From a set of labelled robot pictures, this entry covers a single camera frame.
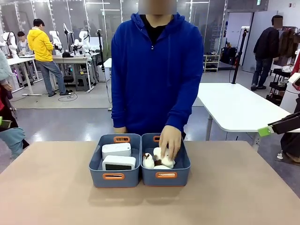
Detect black utility cart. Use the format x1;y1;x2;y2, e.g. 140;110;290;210
266;67;293;106

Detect blue plastic basket orange handles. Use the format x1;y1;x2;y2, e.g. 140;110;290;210
88;133;142;188
140;133;192;187

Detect slim black camera tripod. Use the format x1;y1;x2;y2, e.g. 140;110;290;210
96;29;106;72

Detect white desk with grey frame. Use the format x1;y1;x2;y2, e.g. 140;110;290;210
51;55;94;93

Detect person's left forearm blue sleeve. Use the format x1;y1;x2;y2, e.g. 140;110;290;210
165;82;203;132

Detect person in dark trousers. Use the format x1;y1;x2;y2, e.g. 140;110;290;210
276;97;300;164

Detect white digital clock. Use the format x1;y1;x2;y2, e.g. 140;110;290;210
102;155;137;171
101;142;132;160

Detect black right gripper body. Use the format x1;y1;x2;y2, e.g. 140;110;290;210
281;112;300;135

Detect clothes rack with coats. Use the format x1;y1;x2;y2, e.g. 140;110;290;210
273;27;300;68

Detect white plush toy brown ears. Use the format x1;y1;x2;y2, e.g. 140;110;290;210
142;152;155;168

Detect white board panel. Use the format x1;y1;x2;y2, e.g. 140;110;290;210
90;37;104;51

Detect person in yellow hoodie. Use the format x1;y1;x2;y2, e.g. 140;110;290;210
27;18;73;98

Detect black bags pile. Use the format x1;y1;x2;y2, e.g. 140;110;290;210
221;46;238;66

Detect grey step stool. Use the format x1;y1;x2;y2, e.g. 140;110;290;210
75;74;91;92

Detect person in blue hoodie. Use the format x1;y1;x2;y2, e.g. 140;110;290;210
111;0;204;141

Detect white desk with white legs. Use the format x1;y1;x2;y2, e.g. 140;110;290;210
7;55;43;97

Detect person in light blue jeans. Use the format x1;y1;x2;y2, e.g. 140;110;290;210
0;50;26;160

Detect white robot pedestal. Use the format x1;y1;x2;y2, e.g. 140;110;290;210
280;72;300;113

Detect white plush toys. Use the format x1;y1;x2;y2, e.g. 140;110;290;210
153;147;176;169

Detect seated person in grey top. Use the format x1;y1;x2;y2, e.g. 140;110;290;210
17;31;31;54

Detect low white shelf rack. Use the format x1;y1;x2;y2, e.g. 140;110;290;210
203;54;221;73

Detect person's left hand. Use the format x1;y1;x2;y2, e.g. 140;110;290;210
159;125;182;158

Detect large white table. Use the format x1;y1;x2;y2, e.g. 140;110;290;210
196;82;300;147

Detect tall black tripod stand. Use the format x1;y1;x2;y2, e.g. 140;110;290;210
231;26;249;85

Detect person's right forearm blue sleeve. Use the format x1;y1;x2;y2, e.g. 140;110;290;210
111;89;129;129

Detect person in black jacket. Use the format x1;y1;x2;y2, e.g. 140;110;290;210
250;15;287;91

